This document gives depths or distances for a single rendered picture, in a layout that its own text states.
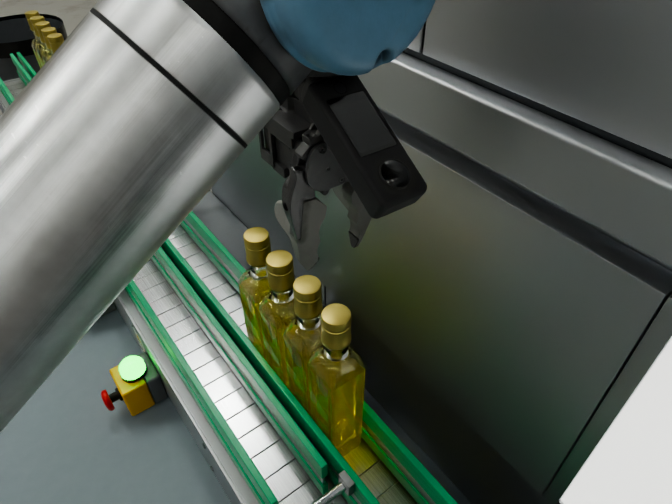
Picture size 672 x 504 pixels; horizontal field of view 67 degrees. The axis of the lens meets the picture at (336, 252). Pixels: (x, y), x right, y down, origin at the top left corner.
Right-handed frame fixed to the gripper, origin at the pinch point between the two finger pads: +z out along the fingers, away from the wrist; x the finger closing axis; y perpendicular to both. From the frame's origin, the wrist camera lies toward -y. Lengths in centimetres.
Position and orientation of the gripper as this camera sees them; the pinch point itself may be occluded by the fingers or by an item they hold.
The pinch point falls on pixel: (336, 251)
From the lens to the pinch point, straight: 50.9
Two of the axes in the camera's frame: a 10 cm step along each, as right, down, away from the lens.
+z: 0.0, 7.5, 6.7
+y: -5.9, -5.4, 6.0
